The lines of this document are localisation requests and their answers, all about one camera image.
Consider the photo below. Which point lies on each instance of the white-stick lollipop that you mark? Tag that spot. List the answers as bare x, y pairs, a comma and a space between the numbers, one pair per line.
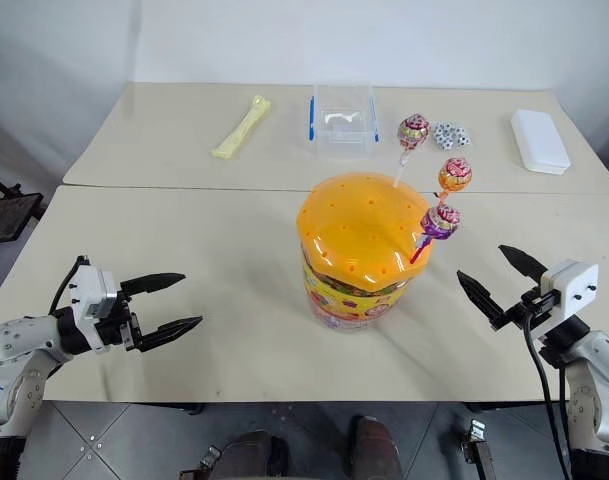
413, 131

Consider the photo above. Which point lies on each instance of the orange perforated jar lid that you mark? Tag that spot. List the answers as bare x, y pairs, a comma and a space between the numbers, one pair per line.
359, 230

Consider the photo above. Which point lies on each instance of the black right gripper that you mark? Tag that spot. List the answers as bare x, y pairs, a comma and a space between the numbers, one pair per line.
531, 307

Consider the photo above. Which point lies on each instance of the colourful printed lollipop jar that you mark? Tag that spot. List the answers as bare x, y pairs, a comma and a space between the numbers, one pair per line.
349, 305

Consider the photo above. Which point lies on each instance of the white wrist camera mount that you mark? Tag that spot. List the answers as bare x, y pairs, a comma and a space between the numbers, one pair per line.
574, 285
89, 292

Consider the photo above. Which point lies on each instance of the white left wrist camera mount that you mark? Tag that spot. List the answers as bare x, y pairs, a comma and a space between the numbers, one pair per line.
89, 292

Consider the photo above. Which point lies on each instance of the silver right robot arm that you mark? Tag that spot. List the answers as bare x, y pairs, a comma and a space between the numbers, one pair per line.
596, 380

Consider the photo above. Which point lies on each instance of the football-pattern candy pile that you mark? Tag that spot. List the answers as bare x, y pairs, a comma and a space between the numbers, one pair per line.
451, 136

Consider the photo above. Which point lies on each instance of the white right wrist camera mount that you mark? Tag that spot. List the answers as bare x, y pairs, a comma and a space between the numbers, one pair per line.
574, 285

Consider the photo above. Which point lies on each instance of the purple red-stick lollipop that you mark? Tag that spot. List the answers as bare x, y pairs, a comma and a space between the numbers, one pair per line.
440, 220

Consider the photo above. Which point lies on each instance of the clear box with blue latches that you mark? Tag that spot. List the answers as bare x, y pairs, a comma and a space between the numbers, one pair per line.
341, 120

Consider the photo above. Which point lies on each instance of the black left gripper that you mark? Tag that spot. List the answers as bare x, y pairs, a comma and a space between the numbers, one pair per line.
120, 327

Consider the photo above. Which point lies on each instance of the pale yellow bone toy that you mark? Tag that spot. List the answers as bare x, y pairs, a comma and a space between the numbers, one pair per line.
241, 130

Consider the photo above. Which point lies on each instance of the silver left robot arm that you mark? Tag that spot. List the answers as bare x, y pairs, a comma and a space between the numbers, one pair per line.
19, 340

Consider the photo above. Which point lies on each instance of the black metal stand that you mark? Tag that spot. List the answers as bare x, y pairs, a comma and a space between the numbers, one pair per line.
6, 215

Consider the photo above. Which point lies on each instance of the orange-stick lollipop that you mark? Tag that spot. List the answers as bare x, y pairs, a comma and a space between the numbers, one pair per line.
455, 175

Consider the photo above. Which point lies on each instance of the white rectangular plastic box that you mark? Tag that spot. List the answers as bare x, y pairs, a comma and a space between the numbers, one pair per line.
539, 140

